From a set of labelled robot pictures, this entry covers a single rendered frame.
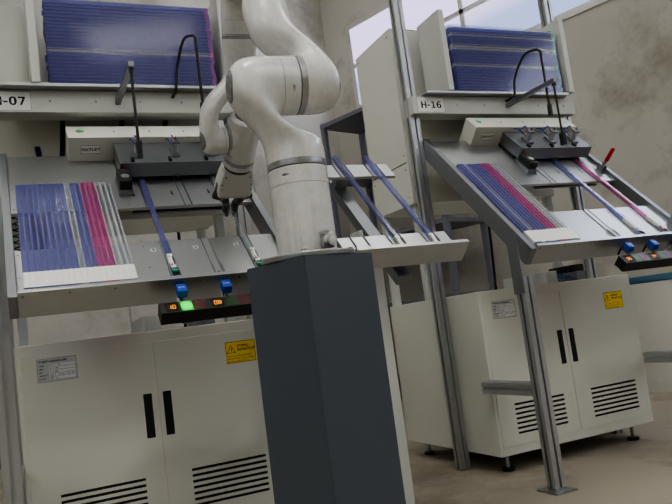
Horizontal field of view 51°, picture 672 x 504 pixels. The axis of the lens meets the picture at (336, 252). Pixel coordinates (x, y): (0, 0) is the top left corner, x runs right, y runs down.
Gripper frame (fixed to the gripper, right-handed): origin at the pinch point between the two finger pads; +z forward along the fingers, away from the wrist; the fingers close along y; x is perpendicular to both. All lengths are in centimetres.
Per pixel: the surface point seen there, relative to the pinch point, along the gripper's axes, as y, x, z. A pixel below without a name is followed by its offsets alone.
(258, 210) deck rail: -8.0, 1.9, -0.2
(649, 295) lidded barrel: -247, -17, 92
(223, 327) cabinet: 4.2, 22.6, 26.1
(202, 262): 14.1, 24.6, -3.5
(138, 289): 31.7, 33.3, -5.1
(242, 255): 3.0, 22.9, -3.2
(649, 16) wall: -317, -170, 6
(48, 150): 46, -47, 13
